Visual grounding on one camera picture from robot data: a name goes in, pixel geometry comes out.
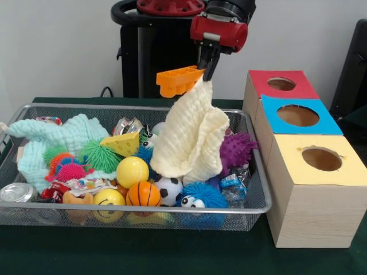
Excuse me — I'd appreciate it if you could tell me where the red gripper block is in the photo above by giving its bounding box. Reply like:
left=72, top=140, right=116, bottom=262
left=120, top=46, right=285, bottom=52
left=190, top=14, right=249, bottom=81

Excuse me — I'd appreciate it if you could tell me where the orange plastic toy block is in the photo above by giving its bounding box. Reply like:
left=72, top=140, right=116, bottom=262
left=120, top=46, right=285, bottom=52
left=156, top=65, right=206, bottom=99

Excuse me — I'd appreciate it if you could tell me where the cream muslin cloth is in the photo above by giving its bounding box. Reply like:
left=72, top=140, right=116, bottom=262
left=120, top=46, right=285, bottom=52
left=149, top=78, right=231, bottom=186

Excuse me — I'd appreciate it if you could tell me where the clear mesh bin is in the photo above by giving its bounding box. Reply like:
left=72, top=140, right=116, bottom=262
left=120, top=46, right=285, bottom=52
left=0, top=103, right=273, bottom=233

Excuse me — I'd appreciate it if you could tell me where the wooden box with three holes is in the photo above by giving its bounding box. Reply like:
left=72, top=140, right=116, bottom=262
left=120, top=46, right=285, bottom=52
left=243, top=69, right=367, bottom=249

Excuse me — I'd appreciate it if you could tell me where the purple spiky ball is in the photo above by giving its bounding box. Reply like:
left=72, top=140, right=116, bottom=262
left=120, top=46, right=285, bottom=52
left=219, top=132, right=259, bottom=177

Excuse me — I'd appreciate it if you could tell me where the yellow sponge block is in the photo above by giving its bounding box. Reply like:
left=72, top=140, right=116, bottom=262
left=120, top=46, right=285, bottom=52
left=99, top=131, right=140, bottom=158

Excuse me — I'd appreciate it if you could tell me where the blue fuzzy ball with eyes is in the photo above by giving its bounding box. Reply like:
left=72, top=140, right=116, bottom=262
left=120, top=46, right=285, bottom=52
left=176, top=182, right=231, bottom=229

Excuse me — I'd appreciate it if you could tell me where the black and white soccer ball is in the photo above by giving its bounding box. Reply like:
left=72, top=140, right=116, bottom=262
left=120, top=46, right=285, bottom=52
left=154, top=176, right=184, bottom=207

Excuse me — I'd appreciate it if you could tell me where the yellow tennis ball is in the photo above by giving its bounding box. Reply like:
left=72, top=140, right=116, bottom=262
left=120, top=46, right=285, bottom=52
left=116, top=156, right=150, bottom=190

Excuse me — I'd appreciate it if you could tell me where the black stand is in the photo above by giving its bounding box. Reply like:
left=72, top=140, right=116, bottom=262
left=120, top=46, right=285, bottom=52
left=329, top=19, right=367, bottom=121

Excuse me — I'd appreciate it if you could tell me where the green puffer ball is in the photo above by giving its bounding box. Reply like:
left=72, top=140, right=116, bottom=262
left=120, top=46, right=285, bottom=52
left=79, top=139, right=123, bottom=174

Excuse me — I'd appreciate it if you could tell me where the orange toy basketball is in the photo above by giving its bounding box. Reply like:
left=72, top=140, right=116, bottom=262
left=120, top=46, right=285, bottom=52
left=125, top=182, right=162, bottom=217

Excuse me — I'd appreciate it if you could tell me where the mint green muslin cloth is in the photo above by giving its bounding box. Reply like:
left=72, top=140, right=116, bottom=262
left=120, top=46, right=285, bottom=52
left=7, top=113, right=117, bottom=194

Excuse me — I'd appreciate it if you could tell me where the yellow smiley ball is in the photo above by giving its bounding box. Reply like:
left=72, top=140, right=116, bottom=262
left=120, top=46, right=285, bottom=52
left=93, top=188, right=127, bottom=223

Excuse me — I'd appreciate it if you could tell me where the orange plush toy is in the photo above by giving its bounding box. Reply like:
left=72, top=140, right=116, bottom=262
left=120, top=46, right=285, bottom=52
left=62, top=190, right=95, bottom=225

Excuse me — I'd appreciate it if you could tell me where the dark green tablecloth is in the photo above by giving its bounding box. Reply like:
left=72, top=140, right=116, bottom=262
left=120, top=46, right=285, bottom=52
left=0, top=97, right=367, bottom=275

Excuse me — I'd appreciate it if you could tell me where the silver drink can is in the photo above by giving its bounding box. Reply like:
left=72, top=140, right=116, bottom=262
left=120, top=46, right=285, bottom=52
left=0, top=182, right=40, bottom=204

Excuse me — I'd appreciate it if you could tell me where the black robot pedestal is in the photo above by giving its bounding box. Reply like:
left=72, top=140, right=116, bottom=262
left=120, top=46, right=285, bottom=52
left=110, top=0, right=230, bottom=100

